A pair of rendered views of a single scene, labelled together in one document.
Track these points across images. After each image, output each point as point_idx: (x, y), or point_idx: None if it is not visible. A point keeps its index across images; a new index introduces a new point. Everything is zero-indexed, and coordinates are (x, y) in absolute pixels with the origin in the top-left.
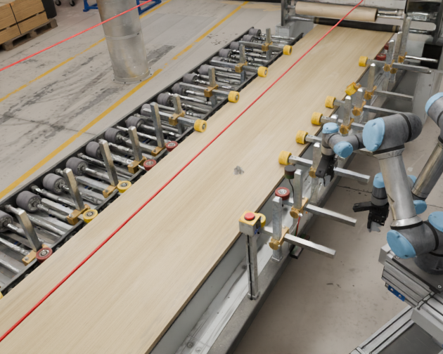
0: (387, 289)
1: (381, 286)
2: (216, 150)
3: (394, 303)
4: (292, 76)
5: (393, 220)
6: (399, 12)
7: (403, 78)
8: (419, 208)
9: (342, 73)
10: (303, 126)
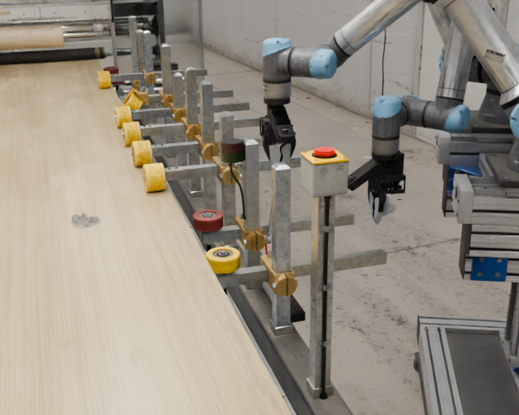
0: (353, 387)
1: (343, 388)
2: None
3: (379, 397)
4: (2, 114)
5: (511, 89)
6: (98, 25)
7: None
8: (465, 117)
9: (85, 98)
10: (114, 151)
